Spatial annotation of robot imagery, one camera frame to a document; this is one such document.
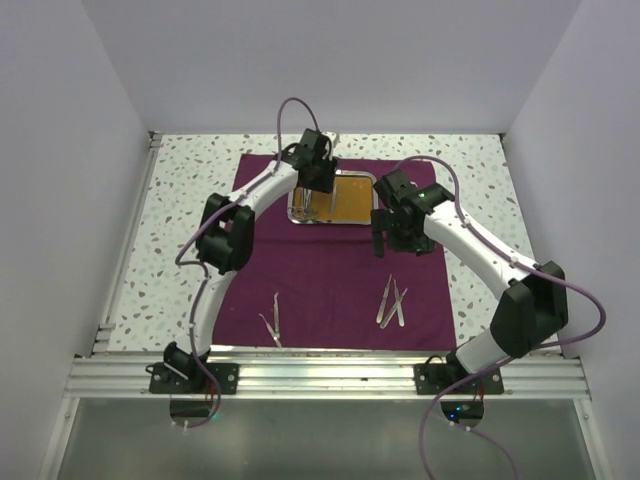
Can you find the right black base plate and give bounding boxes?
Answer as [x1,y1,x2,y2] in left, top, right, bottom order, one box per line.
[413,355,505,395]

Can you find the aluminium left rail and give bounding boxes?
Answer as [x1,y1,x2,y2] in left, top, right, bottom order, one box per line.
[90,132,164,356]

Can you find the aluminium front rail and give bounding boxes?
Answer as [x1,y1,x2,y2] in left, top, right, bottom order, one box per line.
[64,348,590,400]

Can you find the steel tweezers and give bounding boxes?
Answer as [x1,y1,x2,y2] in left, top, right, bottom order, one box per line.
[329,180,338,216]
[259,314,283,349]
[273,291,280,341]

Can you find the steel scalpel handle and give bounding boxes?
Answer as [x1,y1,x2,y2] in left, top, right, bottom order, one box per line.
[394,282,405,328]
[376,274,392,324]
[380,290,407,329]

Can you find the steel tray yellow liner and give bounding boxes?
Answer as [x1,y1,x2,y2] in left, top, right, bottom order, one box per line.
[288,170,378,226]

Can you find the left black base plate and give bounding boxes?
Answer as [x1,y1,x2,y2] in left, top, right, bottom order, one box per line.
[145,362,240,395]

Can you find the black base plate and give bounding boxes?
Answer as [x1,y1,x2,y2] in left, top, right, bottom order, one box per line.
[413,355,505,395]
[145,362,240,395]

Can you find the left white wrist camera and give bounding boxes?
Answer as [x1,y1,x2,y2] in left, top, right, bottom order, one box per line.
[325,131,340,147]

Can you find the steel scissors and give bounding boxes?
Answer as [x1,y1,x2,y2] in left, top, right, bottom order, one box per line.
[287,188,306,221]

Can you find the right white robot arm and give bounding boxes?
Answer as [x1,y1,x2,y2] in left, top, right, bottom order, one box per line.
[371,170,568,393]

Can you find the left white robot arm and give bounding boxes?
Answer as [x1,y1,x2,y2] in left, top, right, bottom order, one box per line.
[154,129,337,393]

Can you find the aluminium rail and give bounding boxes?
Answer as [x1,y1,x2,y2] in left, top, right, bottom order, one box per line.
[64,348,590,400]
[90,132,164,356]

